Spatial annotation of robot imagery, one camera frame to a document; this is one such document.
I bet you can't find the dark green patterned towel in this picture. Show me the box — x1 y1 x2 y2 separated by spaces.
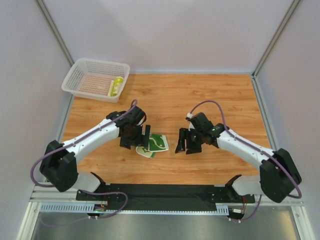
135 133 169 159

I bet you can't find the yellow-green crocodile towel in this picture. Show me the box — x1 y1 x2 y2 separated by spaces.
108 76 124 97

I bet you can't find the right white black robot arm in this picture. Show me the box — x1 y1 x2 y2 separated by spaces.
175 125 302 203

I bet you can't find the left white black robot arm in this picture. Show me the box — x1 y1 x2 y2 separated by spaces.
39 119 151 193

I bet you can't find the black cloth strip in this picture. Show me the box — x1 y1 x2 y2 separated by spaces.
107 183 217 211

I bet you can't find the white plastic mesh basket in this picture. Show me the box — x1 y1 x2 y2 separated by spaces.
61 58 130 103

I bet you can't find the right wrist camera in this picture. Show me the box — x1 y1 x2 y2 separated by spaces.
189 112 214 133

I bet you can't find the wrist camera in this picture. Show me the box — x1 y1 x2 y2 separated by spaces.
127 106 147 126
189 112 214 133

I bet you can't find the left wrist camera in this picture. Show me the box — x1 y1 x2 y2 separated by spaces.
127 106 147 126

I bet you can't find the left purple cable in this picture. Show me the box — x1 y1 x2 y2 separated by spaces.
29 99 139 227

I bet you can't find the purple cable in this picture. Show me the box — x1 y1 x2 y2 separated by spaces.
29 99 139 227
186 100 302 224

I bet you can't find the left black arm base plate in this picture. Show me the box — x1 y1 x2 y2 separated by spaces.
75 183 123 202

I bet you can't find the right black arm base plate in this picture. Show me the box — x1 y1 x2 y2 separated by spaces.
208 186 256 204

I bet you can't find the right aluminium frame post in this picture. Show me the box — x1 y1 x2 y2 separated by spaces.
251 0 302 77

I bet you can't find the aluminium frame post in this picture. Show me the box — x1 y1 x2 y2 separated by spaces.
34 0 75 67
251 0 302 77

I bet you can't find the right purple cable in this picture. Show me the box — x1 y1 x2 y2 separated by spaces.
186 100 302 224

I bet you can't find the aluminium front rail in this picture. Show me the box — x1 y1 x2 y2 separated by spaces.
29 186 305 207

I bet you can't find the grey slotted cable duct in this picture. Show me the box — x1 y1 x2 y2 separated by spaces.
39 202 229 216

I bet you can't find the left aluminium frame post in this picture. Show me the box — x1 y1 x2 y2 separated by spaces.
34 0 75 67

